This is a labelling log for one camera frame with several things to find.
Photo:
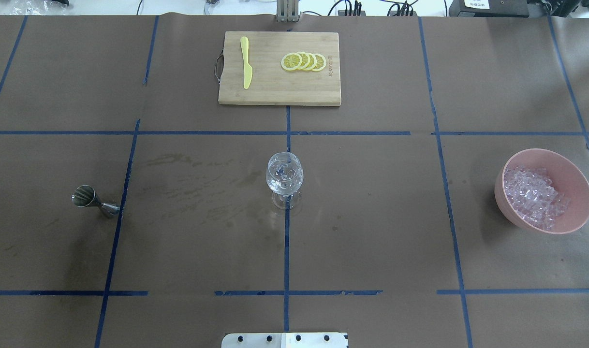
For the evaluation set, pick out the bamboo cutting board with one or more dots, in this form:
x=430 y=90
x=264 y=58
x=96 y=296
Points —
x=271 y=85

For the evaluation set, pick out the clear wine glass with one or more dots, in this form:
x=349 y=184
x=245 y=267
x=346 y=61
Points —
x=284 y=176

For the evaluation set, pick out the lemon slice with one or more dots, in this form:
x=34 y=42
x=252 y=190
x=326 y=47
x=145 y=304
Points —
x=302 y=60
x=309 y=61
x=320 y=62
x=291 y=62

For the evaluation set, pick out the steel double jigger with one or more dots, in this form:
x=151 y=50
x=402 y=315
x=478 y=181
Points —
x=85 y=196

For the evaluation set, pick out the yellow plastic knife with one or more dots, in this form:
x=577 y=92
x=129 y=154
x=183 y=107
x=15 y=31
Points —
x=247 y=68

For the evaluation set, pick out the aluminium frame post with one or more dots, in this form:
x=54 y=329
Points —
x=287 y=11

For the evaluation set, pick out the clear ice cubes pile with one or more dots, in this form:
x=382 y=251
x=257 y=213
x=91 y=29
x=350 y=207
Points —
x=531 y=193

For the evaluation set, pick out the pink bowl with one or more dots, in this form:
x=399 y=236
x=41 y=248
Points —
x=566 y=178

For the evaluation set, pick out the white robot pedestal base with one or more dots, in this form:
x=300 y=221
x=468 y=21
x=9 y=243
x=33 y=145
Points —
x=286 y=340

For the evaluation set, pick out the black box with label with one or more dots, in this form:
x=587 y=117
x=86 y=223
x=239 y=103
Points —
x=489 y=8

